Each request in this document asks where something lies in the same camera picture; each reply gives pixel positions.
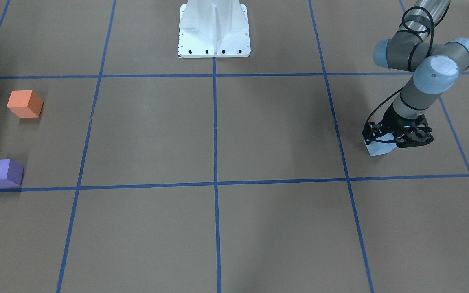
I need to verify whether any orange foam block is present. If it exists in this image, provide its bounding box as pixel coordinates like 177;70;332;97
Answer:
6;90;44;118

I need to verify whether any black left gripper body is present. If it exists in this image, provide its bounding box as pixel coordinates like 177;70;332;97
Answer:
362;103;434;148

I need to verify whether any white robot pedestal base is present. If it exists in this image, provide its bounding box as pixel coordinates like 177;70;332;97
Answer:
178;0;251;58

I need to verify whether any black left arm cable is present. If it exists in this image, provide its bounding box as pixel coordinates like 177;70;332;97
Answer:
365;4;447;131

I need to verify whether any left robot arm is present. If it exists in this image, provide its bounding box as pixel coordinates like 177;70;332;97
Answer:
362;0;469;155

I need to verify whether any purple foam block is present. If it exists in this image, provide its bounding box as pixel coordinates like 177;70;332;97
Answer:
0;158;24;188

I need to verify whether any light blue foam block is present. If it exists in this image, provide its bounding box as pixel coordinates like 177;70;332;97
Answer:
366;133;397;157

